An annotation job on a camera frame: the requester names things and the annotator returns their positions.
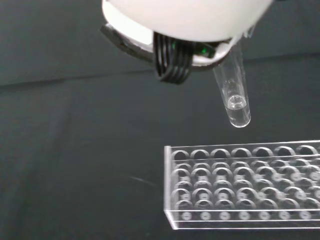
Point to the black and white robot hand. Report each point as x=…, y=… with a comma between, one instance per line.
x=175, y=17

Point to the clear plastic test tube rack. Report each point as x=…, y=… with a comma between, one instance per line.
x=240, y=185

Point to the black bench cloth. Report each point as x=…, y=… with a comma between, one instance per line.
x=75, y=150

